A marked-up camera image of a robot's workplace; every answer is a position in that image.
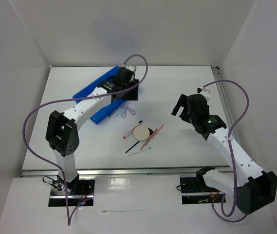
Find mint green tweezers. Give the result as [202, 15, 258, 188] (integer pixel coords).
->
[110, 109, 123, 117]

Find round cream powder puff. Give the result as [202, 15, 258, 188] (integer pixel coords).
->
[133, 125, 150, 142]

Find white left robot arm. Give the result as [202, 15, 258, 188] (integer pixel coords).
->
[45, 66, 139, 195]

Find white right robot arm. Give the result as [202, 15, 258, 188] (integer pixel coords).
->
[171, 89, 277, 215]

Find long pink makeup brush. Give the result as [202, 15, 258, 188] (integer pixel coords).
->
[151, 124, 164, 139]

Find white thin makeup pencil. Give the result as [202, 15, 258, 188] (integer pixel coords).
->
[128, 147, 152, 156]

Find pink brow comb brush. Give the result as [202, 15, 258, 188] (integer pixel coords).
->
[123, 120, 143, 139]

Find blue divided plastic bin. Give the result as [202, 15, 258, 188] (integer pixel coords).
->
[65, 66, 126, 127]

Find aluminium rail front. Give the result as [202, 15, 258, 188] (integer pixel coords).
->
[20, 166, 233, 177]

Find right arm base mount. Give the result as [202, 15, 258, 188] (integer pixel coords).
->
[176, 166, 222, 205]

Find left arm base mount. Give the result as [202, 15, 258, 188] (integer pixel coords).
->
[42, 176, 95, 207]

